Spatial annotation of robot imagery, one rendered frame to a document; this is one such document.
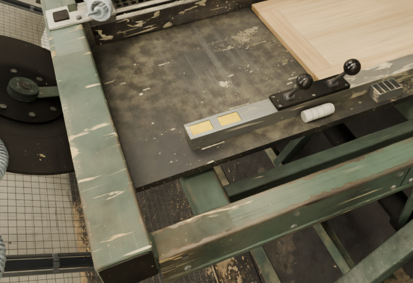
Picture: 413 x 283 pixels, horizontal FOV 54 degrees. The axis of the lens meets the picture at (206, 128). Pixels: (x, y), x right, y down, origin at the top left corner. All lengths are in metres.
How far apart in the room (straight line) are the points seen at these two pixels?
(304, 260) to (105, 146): 2.14
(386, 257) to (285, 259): 1.40
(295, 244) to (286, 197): 2.06
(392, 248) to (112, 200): 1.09
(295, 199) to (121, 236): 0.33
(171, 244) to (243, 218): 0.14
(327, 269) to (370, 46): 1.75
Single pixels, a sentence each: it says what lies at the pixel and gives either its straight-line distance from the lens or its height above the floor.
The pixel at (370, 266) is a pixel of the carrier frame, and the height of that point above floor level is 0.79.
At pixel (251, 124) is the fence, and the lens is 0.95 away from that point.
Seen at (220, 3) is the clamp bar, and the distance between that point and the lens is 1.34.
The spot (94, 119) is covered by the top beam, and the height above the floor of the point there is 1.87.
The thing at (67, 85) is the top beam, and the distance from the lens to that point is 1.02.
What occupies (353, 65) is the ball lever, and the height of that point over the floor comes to 1.44.
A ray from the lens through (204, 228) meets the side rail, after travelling 0.77.
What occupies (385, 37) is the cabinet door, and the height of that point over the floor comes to 1.13.
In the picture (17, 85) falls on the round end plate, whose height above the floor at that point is 1.88.
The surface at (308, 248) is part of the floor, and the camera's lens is 2.79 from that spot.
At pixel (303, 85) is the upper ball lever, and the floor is 1.54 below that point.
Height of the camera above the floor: 2.20
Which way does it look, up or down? 37 degrees down
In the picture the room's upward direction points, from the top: 79 degrees counter-clockwise
